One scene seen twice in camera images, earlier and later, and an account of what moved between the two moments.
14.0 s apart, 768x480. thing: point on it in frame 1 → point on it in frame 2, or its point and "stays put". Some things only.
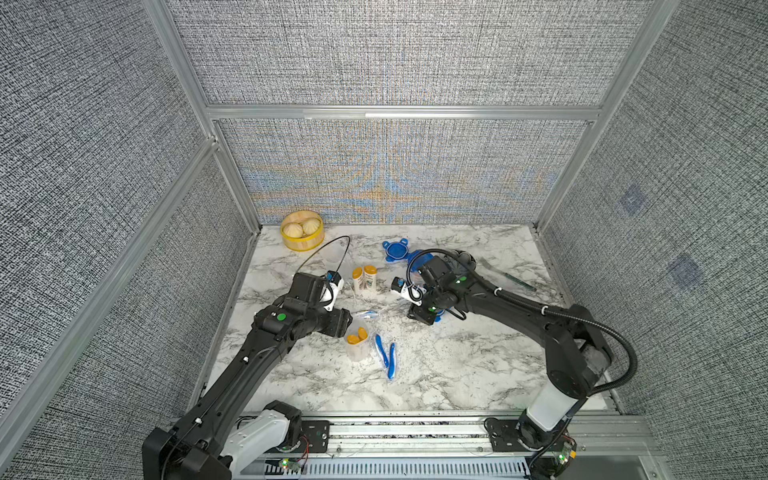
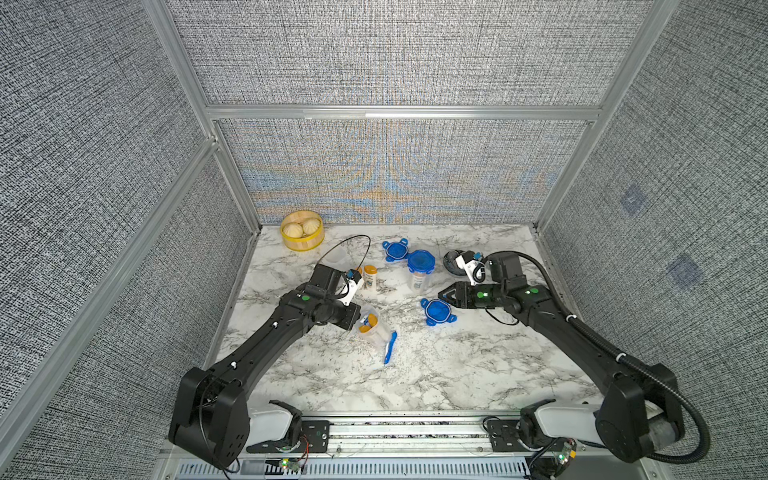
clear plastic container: x=357 y=340 → x=372 y=334
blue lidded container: x=418 y=261 stays put
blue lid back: x=396 y=251 stays put
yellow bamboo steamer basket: x=302 y=231 stays put
